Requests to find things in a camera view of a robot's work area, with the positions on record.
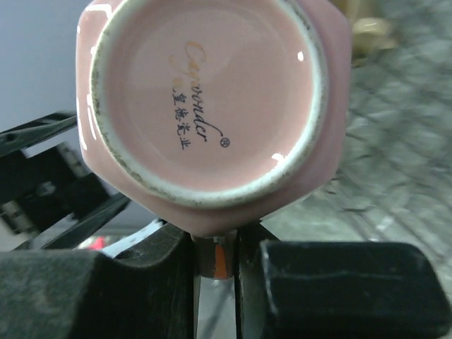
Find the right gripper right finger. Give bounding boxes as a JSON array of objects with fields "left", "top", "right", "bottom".
[{"left": 235, "top": 224, "right": 451, "bottom": 338}]

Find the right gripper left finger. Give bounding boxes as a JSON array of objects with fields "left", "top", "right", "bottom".
[{"left": 1, "top": 225, "right": 194, "bottom": 338}]

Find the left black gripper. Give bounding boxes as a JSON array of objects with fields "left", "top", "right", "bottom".
[{"left": 1, "top": 112, "right": 131, "bottom": 250}]

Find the pink hexagonal mug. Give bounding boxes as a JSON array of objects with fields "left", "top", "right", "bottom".
[{"left": 75, "top": 0, "right": 352, "bottom": 280}]

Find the large cream floral mug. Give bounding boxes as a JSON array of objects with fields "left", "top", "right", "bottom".
[{"left": 331, "top": 0, "right": 398, "bottom": 67}]

